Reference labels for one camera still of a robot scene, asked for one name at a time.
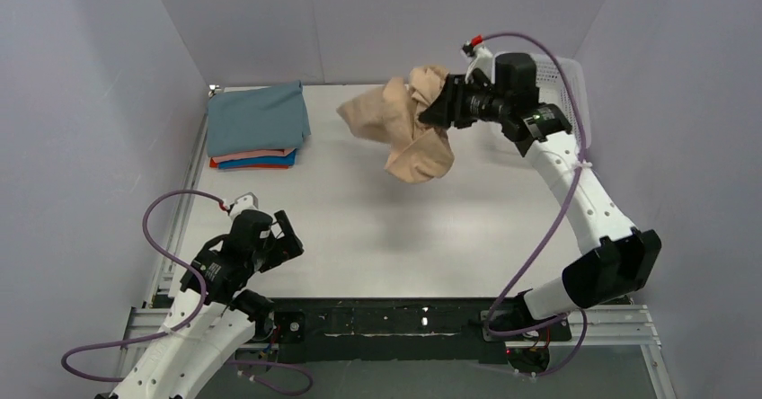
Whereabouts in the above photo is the folded blue t shirt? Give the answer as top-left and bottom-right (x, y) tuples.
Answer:
(217, 150), (297, 171)

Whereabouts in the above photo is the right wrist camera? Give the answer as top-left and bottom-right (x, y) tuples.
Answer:
(461, 35), (494, 84)

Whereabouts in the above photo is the folded grey-blue t shirt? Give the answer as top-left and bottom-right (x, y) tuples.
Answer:
(207, 81), (311, 156)

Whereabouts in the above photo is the white plastic basket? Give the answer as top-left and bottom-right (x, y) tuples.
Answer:
(500, 53), (589, 156)

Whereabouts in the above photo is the beige t shirt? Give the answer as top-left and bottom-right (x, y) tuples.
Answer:
(337, 65), (455, 184)

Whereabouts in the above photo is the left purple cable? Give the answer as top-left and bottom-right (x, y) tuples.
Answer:
(60, 190), (315, 397)

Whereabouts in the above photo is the folded orange t shirt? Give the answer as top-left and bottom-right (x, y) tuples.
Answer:
(208, 157), (292, 172)

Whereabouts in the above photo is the folded pink t shirt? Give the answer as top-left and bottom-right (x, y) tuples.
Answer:
(211, 148), (297, 164)

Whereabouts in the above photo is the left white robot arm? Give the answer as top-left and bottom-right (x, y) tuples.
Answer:
(107, 208), (304, 398)

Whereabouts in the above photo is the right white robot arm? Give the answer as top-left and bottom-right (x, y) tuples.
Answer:
(419, 53), (662, 324)

